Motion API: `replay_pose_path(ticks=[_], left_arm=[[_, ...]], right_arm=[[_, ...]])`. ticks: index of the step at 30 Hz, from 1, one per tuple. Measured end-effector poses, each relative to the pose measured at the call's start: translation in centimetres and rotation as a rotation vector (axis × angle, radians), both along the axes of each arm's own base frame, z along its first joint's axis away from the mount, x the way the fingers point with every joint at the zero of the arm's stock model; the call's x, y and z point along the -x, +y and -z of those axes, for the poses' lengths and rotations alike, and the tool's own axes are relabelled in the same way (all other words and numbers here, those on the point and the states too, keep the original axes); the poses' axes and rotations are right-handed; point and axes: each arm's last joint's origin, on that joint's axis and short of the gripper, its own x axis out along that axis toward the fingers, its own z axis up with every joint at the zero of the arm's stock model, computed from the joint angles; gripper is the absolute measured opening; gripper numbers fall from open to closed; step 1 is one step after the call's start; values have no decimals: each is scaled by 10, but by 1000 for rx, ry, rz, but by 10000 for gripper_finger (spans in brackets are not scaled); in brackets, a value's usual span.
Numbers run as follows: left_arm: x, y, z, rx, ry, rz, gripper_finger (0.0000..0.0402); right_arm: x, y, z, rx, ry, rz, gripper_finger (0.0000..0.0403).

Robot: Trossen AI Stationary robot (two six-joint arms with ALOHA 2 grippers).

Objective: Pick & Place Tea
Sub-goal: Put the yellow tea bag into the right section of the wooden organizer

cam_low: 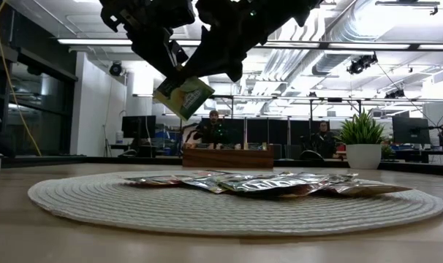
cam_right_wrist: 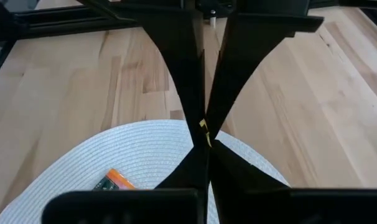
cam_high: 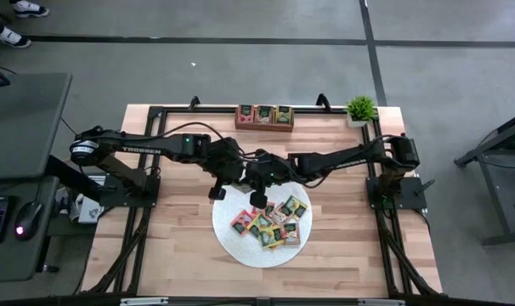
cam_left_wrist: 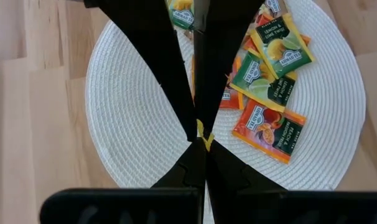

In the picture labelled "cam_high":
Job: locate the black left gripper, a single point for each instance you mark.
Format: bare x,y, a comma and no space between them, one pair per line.
234,174

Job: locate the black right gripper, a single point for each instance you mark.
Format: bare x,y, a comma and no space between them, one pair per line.
266,170

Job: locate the beige tea packet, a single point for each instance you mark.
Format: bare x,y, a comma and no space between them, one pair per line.
264,114
279,216
292,234

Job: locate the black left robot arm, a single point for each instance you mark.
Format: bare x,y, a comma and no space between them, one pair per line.
138,149

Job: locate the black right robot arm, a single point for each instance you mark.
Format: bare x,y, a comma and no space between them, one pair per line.
346,161

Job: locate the brown wooden tea box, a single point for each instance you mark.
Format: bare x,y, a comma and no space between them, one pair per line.
262,126

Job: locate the white round woven placemat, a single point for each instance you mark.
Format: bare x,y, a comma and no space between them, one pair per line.
240,251

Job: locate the green plant in white pot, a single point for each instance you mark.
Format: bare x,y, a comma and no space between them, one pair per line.
361,108

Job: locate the white box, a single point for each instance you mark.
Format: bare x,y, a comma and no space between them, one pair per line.
89,212

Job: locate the black computer mouse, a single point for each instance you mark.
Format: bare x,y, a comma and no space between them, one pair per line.
28,219

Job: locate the grey desk top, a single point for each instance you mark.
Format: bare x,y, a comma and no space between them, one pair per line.
24,127

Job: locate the dark grey lower desk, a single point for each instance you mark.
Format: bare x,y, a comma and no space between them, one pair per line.
24,263

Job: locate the grey metal cart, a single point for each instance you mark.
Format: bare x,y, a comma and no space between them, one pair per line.
495,187

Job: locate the white and black shoe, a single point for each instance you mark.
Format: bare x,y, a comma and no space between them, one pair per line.
12,37
28,7

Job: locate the black metal table frame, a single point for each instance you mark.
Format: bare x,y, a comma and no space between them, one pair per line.
215,110

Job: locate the black frame clamp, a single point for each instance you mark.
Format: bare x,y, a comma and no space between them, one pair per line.
323,103
194,103

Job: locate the white metal bracket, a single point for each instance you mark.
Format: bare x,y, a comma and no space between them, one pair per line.
380,302
143,301

